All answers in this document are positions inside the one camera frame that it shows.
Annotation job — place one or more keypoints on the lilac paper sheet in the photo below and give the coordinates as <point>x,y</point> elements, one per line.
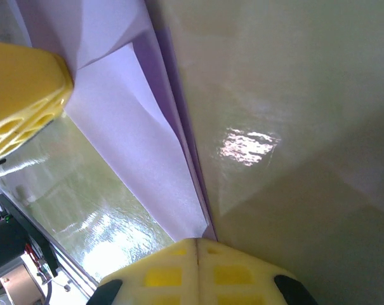
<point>131,127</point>

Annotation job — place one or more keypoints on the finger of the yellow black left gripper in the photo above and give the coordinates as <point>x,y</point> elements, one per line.
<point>20,89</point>

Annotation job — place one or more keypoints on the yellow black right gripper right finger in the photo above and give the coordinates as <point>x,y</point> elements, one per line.
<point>242,279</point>

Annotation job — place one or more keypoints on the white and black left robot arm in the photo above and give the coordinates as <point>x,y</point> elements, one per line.
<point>4,244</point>

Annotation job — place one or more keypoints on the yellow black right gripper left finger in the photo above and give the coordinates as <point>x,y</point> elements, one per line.
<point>160,279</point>

